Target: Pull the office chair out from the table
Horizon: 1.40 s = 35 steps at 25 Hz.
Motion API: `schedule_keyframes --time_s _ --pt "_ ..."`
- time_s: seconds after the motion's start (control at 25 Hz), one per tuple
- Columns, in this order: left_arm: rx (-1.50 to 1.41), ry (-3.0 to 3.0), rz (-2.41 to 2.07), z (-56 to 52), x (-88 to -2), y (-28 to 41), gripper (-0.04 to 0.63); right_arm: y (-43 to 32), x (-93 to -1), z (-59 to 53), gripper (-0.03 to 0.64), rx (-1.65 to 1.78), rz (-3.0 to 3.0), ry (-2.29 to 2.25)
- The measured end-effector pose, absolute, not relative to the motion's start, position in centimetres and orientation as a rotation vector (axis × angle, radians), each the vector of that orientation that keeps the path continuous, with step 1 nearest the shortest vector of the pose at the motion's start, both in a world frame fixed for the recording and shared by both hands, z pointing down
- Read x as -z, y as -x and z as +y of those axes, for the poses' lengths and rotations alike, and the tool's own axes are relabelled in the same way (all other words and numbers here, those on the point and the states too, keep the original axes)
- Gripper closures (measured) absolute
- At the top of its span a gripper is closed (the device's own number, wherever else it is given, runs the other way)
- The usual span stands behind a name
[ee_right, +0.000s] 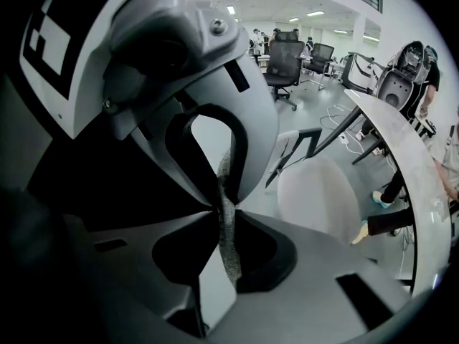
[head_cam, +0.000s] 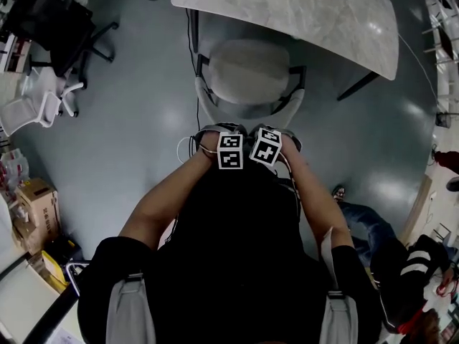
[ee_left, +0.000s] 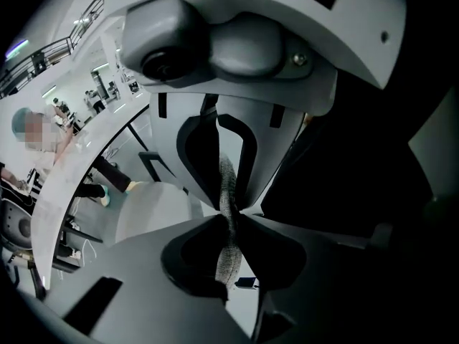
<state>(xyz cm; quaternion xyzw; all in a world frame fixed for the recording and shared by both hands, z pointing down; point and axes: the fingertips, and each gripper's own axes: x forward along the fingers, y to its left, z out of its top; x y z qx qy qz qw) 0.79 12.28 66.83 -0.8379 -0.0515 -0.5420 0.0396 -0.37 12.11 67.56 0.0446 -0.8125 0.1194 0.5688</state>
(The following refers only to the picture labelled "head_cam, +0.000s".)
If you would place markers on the yellow box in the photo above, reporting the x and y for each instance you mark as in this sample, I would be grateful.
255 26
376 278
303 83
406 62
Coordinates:
54 269

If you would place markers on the black mesh office chair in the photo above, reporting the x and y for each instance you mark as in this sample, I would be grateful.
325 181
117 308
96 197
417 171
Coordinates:
54 23

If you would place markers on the person's black shirt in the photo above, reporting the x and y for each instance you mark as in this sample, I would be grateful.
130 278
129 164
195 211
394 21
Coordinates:
233 256

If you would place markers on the white shelf rack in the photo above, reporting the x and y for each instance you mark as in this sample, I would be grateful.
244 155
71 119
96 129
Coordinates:
448 84

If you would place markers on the white utility cart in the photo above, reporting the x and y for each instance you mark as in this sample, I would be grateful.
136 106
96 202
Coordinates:
14 54

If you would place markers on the person's right hand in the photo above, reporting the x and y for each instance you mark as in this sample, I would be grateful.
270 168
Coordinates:
291 152

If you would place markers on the white side desk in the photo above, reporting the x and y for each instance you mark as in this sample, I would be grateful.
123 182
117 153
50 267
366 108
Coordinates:
21 299

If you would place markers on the clear plastic wrapped pack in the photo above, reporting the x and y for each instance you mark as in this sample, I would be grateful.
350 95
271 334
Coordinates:
14 167

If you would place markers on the person's right forearm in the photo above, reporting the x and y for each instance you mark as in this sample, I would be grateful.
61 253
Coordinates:
319 213

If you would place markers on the brown cardboard box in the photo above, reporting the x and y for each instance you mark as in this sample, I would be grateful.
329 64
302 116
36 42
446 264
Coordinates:
39 210

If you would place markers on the person's left hand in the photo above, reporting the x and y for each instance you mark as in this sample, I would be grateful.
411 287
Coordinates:
209 142

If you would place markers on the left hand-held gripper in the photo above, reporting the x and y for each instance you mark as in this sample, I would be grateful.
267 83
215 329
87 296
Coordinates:
230 152

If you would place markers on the white mesh office chair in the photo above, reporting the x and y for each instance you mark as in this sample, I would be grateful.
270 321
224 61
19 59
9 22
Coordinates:
21 111

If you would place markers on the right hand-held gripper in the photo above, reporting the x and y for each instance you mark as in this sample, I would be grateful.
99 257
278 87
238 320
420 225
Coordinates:
265 147

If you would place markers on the grey upholstered chair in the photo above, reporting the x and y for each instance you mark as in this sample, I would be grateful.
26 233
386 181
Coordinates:
247 70

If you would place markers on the person's left forearm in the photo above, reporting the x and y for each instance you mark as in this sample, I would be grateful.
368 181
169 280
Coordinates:
161 206

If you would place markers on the grey marble table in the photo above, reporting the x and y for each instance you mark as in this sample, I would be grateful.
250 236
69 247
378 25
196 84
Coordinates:
287 9

